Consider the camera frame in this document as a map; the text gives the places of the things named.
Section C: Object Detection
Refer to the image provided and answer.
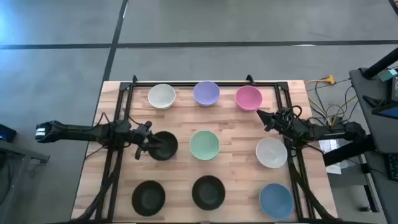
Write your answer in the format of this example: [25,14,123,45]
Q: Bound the black keyboard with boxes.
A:
[385,152,398,182]

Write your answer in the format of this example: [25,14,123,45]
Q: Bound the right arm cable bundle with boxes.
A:
[289,164,338,222]

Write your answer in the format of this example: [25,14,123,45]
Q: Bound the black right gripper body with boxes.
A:
[269,106,300,138]

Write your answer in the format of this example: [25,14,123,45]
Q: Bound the grey furniture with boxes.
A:
[0,139,50,224]

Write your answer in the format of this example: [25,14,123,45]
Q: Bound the off-white bowl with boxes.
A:
[147,83,177,110]

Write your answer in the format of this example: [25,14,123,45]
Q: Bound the mint green bowl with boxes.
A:
[189,129,221,161]

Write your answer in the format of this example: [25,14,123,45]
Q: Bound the white paper sheet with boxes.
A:
[318,139,343,175]

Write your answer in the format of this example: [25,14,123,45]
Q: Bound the tangled floor cables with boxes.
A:
[306,79,360,127]

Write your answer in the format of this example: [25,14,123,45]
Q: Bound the lavender bowl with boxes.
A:
[193,80,221,108]

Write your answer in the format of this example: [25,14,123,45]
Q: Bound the black bowl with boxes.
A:
[191,175,226,212]
[131,180,166,217]
[148,131,179,162]

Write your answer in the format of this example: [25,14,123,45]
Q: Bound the black pole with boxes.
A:
[362,46,398,80]

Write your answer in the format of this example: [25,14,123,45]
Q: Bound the teal box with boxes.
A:
[378,68,398,83]

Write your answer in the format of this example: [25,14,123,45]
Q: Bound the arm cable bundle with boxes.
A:
[289,164,338,222]
[74,149,121,222]

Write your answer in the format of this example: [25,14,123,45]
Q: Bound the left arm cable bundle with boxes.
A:
[74,149,121,222]

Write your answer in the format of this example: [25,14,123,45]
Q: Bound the pink bowl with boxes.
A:
[234,85,263,112]

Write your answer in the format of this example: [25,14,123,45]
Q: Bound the dark blue box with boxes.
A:
[0,123,18,144]

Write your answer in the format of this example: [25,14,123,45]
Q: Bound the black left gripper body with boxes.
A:
[131,120,154,161]

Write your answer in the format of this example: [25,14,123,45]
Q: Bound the black rig frame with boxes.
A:
[93,80,317,223]

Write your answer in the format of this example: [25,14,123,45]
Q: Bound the black bar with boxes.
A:
[322,136,376,167]

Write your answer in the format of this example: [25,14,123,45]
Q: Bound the tablet with blue screen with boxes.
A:
[371,101,398,121]

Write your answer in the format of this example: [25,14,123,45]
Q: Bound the light grey bowl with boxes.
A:
[255,137,289,169]

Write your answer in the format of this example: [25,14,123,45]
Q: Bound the blue bowl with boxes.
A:
[259,182,295,220]

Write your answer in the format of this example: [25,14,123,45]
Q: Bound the grey side table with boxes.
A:
[348,67,398,224]

